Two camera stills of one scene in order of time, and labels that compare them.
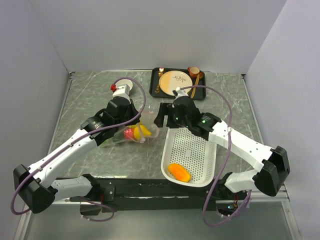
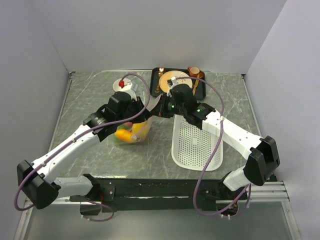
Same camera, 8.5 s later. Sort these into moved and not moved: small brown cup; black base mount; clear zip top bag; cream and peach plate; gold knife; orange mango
Moved: clear zip top bag; orange mango
Not moved: gold knife; small brown cup; cream and peach plate; black base mount
